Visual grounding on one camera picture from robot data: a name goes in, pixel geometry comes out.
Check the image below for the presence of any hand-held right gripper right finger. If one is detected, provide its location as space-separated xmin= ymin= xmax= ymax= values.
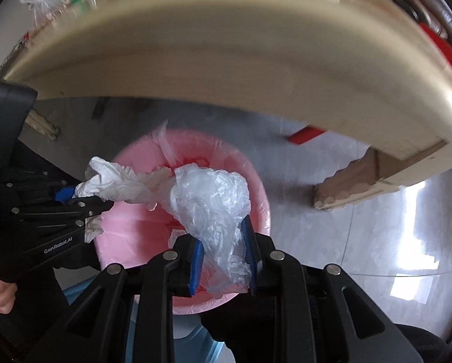
xmin=240 ymin=215 xmax=416 ymax=363

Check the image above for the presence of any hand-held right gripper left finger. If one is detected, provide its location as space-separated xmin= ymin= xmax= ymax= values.
xmin=54 ymin=234 xmax=206 ymax=363

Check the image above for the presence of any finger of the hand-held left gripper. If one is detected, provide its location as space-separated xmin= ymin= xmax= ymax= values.
xmin=4 ymin=170 xmax=79 ymax=202
xmin=10 ymin=196 xmax=114 ymax=233

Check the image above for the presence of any white tissue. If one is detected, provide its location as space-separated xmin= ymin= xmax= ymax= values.
xmin=83 ymin=156 xmax=174 ymax=243

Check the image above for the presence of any pink-lined trash bin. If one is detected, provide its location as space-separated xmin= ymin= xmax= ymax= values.
xmin=93 ymin=121 xmax=272 ymax=315

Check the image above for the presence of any person's left hand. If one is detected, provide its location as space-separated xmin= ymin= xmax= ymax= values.
xmin=0 ymin=275 xmax=19 ymax=315

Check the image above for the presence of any clear plastic bag with contents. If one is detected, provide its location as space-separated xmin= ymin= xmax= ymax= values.
xmin=19 ymin=0 xmax=74 ymax=31

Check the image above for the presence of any beige wooden table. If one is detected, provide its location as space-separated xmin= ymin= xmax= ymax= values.
xmin=0 ymin=0 xmax=452 ymax=211

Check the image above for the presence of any red plastic stool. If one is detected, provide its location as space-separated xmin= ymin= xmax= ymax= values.
xmin=418 ymin=22 xmax=452 ymax=92

